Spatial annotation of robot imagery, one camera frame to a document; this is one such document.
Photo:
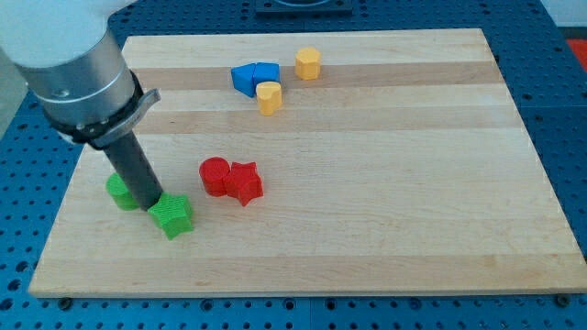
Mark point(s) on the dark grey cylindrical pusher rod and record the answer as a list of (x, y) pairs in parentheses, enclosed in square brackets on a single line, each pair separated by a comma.
[(132, 165)]

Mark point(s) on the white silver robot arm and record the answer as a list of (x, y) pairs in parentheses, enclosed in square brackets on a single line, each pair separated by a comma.
[(71, 61)]

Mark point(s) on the green cylinder block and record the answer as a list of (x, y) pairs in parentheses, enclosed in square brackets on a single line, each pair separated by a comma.
[(119, 193)]

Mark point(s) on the green star block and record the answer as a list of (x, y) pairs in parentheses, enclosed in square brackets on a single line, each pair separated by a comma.
[(172, 214)]

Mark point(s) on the red cylinder block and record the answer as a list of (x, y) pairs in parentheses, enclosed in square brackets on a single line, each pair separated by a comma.
[(212, 172)]

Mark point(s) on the red star block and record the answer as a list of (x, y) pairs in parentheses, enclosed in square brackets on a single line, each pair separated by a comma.
[(243, 182)]

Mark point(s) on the blue triangle block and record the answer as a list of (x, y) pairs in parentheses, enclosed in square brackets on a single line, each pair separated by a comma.
[(242, 78)]

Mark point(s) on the yellow heart block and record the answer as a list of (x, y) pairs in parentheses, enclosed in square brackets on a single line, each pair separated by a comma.
[(269, 97)]

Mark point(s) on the blue cube block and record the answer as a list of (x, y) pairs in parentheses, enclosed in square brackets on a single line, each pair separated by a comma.
[(266, 72)]

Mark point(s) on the yellow hexagon block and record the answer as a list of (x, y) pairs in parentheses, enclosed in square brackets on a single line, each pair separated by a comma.
[(307, 63)]

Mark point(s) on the wooden board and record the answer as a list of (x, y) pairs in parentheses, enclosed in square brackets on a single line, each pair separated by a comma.
[(405, 168)]

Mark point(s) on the red object at edge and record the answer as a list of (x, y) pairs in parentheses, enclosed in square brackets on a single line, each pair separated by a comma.
[(579, 49)]

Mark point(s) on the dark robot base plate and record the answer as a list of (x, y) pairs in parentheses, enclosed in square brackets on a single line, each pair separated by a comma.
[(302, 7)]

